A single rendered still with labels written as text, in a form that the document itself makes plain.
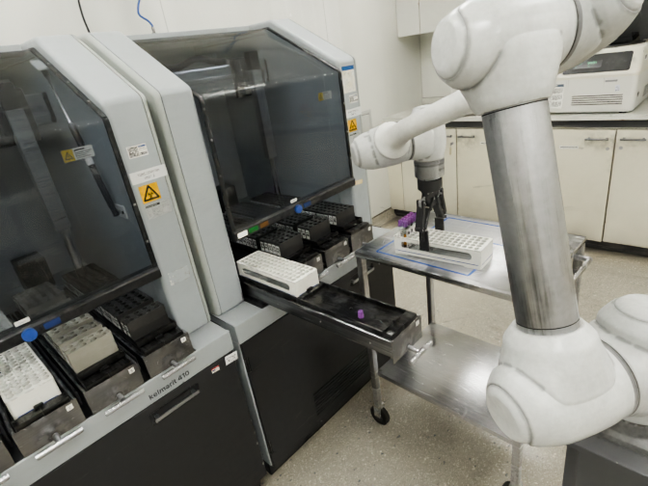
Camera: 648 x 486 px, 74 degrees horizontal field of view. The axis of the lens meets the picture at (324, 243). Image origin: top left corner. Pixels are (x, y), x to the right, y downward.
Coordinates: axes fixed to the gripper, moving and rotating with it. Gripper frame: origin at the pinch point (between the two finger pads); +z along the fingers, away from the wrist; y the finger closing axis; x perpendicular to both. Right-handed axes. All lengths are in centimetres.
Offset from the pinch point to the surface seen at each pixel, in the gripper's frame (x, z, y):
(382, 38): 145, -64, 207
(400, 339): -12.1, 8.6, -41.5
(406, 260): 5.0, 5.5, -8.5
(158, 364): 41, 11, -80
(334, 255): 37.0, 10.3, -7.4
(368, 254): 19.2, 5.5, -9.3
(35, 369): 54, 1, -103
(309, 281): 22.8, 3.2, -36.0
